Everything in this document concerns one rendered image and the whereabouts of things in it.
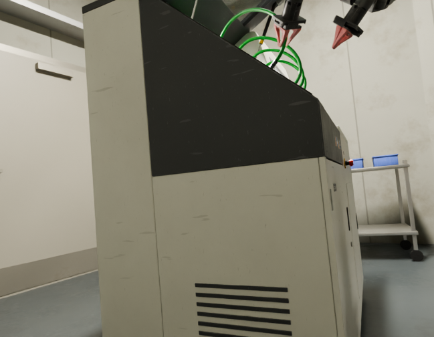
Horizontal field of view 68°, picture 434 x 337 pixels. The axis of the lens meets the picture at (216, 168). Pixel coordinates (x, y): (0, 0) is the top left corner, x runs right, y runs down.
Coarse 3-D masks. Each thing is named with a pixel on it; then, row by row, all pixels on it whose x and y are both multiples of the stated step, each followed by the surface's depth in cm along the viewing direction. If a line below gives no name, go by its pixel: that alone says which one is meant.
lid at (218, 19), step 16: (176, 0) 128; (192, 0) 132; (208, 0) 137; (224, 0) 145; (240, 0) 151; (256, 0) 157; (272, 0) 161; (208, 16) 145; (224, 16) 151; (240, 16) 161; (256, 16) 165; (240, 32) 169
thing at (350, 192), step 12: (252, 36) 172; (252, 48) 171; (264, 48) 178; (264, 60) 168; (348, 156) 205; (348, 168) 189; (348, 180) 177; (348, 192) 162; (348, 204) 153; (360, 264) 193; (360, 276) 179; (360, 288) 170; (360, 300) 159; (360, 312) 150
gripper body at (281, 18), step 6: (288, 6) 105; (294, 6) 104; (300, 6) 105; (282, 12) 108; (288, 12) 106; (294, 12) 105; (276, 18) 108; (282, 18) 108; (288, 18) 107; (294, 18) 107; (300, 18) 110; (282, 24) 106
